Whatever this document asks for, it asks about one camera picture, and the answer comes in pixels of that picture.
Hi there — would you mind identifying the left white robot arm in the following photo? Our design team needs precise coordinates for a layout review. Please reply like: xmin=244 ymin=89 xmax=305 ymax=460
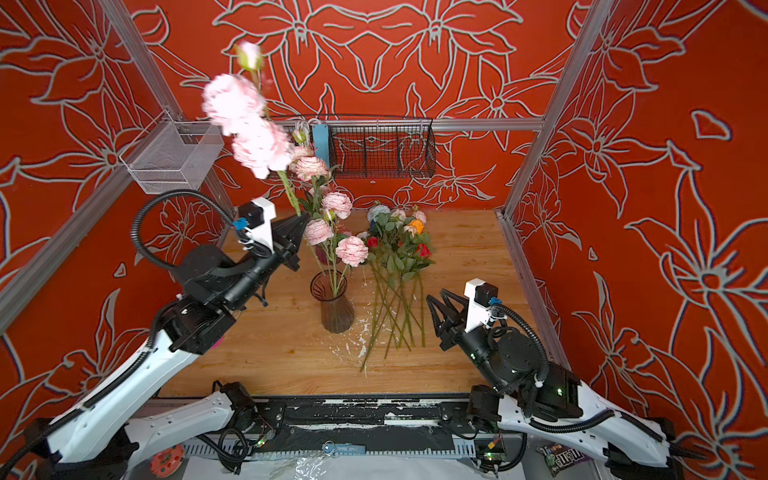
xmin=1 ymin=189 xmax=311 ymax=479

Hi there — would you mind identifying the pink peony stem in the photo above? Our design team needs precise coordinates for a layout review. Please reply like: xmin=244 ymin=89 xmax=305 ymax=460
xmin=305 ymin=219 xmax=369 ymax=295

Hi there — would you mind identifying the brown glass vase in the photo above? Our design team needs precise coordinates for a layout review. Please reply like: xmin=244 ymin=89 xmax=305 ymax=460
xmin=310 ymin=270 xmax=355 ymax=334

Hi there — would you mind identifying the pink carnation stem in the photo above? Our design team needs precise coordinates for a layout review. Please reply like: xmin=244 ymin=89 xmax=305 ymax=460
xmin=319 ymin=192 xmax=352 ymax=274

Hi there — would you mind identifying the pale pink flower stem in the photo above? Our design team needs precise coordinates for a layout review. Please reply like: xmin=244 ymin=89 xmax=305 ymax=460
xmin=202 ymin=41 xmax=300 ymax=211

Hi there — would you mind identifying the clear plastic bin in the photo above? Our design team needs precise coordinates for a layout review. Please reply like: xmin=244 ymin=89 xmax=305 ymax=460
xmin=119 ymin=111 xmax=224 ymax=195

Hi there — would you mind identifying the red plastic wheel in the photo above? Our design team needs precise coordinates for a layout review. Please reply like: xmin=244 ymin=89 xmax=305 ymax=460
xmin=149 ymin=444 xmax=184 ymax=479

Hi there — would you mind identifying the purple candy bag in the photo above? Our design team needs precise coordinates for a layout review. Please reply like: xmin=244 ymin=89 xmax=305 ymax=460
xmin=536 ymin=443 xmax=590 ymax=478

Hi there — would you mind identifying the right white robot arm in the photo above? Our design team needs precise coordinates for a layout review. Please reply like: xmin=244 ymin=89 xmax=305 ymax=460
xmin=426 ymin=279 xmax=705 ymax=479

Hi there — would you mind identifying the mixed flower bunch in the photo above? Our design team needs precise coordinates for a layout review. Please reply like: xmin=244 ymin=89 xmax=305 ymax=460
xmin=360 ymin=204 xmax=434 ymax=371

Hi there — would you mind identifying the black wire basket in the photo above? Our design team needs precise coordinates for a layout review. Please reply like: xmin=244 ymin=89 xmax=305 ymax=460
xmin=287 ymin=115 xmax=438 ymax=180

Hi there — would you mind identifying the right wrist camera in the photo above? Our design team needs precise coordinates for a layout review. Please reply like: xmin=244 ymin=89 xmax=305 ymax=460
xmin=464 ymin=278 xmax=499 ymax=332

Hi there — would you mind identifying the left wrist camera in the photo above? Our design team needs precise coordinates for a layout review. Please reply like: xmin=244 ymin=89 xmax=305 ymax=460
xmin=233 ymin=197 xmax=276 ymax=257

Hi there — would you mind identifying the light blue box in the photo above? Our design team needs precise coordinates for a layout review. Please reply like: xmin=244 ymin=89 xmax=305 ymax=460
xmin=312 ymin=123 xmax=330 ymax=166

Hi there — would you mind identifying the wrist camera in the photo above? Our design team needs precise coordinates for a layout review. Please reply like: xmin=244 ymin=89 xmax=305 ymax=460
xmin=233 ymin=197 xmax=276 ymax=257
xmin=464 ymin=278 xmax=499 ymax=332

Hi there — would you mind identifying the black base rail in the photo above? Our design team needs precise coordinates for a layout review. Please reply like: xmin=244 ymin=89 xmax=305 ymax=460
xmin=209 ymin=394 xmax=529 ymax=460

